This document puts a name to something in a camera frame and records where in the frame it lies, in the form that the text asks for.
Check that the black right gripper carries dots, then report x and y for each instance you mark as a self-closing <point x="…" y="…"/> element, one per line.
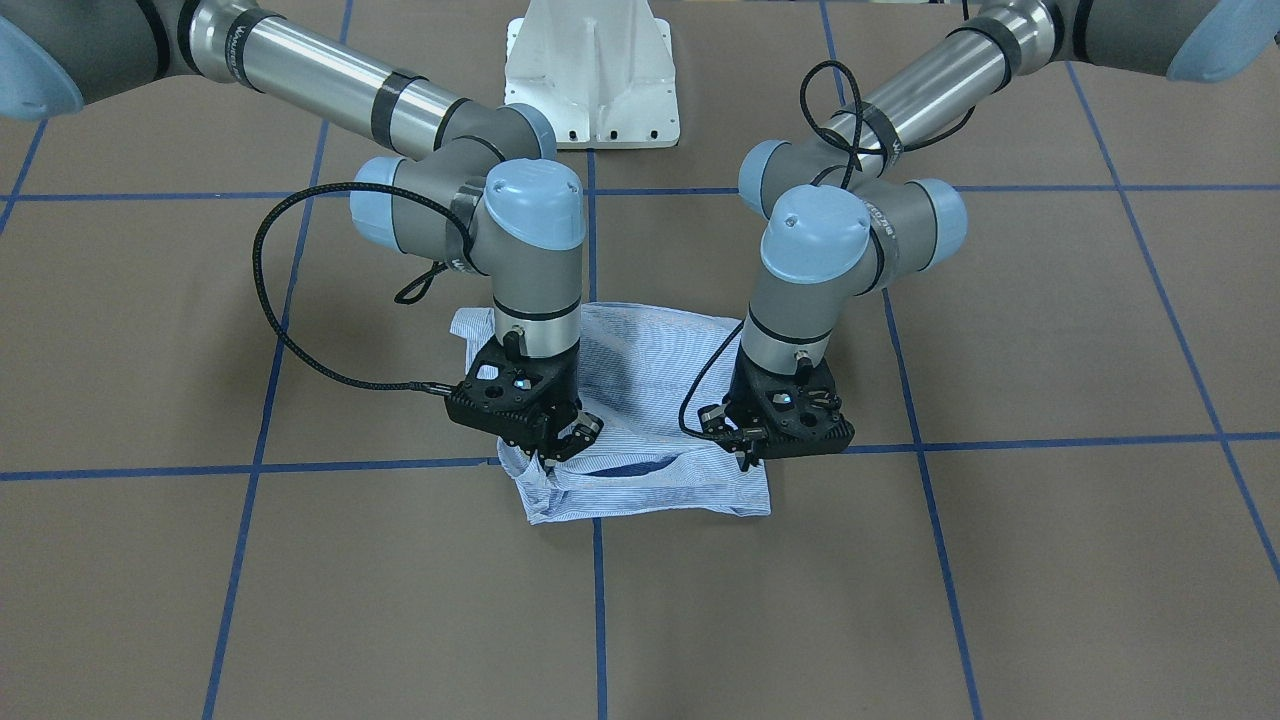
<point x="579" y="430"/>

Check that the brown paper table cover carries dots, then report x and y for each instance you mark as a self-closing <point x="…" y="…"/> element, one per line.
<point x="1061" y="501"/>

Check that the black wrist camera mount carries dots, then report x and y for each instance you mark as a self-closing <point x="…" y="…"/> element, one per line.
<point x="818" y="426"/>
<point x="499" y="390"/>

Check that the light blue striped shirt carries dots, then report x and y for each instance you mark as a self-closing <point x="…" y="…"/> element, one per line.
<point x="643" y="369"/>

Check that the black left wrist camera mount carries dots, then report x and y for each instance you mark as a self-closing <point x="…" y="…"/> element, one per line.
<point x="818" y="426"/>

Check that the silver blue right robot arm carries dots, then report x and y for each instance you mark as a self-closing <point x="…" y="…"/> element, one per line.
<point x="133" y="343"/>

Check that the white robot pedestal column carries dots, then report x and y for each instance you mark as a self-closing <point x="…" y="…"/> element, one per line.
<point x="603" y="73"/>

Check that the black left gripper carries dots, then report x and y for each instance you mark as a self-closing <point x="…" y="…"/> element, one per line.
<point x="741" y="380"/>

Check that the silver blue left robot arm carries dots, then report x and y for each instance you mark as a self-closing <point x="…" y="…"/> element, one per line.
<point x="836" y="229"/>

